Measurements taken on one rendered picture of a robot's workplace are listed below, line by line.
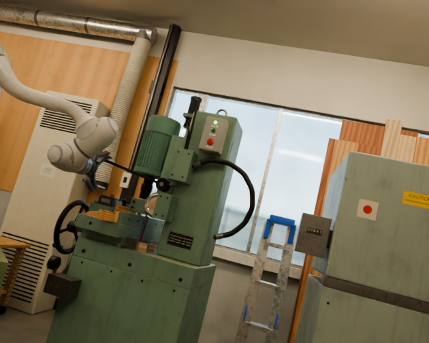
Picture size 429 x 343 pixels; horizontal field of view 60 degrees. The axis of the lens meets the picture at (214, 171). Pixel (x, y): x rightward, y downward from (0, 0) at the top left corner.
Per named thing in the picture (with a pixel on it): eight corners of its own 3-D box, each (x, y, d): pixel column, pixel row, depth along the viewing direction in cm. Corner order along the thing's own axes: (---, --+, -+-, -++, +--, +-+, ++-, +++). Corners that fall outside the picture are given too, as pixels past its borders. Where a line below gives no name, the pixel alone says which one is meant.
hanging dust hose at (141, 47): (93, 187, 333) (137, 44, 354) (111, 191, 329) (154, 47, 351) (84, 184, 316) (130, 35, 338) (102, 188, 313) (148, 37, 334)
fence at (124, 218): (163, 230, 220) (165, 221, 221) (165, 231, 220) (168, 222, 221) (116, 222, 163) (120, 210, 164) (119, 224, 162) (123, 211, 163)
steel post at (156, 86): (84, 319, 312) (169, 28, 353) (97, 323, 309) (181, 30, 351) (78, 322, 302) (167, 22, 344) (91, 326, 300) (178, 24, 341)
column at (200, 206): (170, 254, 195) (205, 124, 206) (210, 265, 189) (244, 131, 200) (154, 254, 173) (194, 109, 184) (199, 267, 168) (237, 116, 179)
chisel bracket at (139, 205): (133, 214, 195) (137, 199, 196) (156, 220, 192) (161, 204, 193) (126, 213, 188) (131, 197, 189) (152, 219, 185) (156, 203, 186)
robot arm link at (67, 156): (72, 179, 157) (97, 161, 157) (48, 172, 143) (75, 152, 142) (61, 159, 161) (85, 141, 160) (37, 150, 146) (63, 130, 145)
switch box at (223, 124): (201, 151, 179) (209, 120, 181) (221, 155, 176) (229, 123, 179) (198, 148, 173) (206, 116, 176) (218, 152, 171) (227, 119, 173)
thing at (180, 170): (172, 181, 179) (180, 151, 181) (190, 185, 177) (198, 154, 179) (167, 177, 171) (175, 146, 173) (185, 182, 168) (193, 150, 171)
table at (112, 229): (117, 229, 227) (120, 218, 228) (163, 241, 219) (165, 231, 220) (55, 220, 169) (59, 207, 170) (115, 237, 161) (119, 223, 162)
